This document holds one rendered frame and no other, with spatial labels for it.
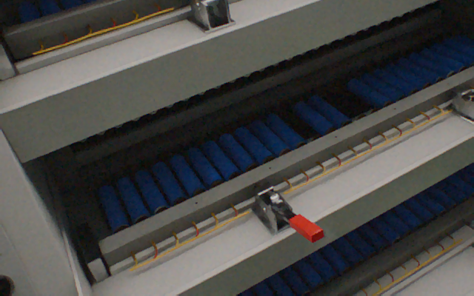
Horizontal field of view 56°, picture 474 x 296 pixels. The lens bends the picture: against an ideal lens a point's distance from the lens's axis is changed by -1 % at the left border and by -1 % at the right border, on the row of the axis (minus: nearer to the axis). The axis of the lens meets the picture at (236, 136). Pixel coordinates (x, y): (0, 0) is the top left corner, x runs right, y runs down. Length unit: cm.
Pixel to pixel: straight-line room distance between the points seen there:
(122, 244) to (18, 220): 10
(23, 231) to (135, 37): 17
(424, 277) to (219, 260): 30
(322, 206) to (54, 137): 25
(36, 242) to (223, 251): 16
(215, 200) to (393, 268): 28
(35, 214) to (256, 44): 22
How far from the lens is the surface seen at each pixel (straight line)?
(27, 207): 36
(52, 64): 39
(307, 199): 45
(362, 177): 47
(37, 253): 37
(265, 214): 43
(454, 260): 65
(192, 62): 36
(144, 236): 42
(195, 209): 42
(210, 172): 46
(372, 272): 59
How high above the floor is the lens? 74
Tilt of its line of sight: 16 degrees down
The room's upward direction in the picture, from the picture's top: 18 degrees counter-clockwise
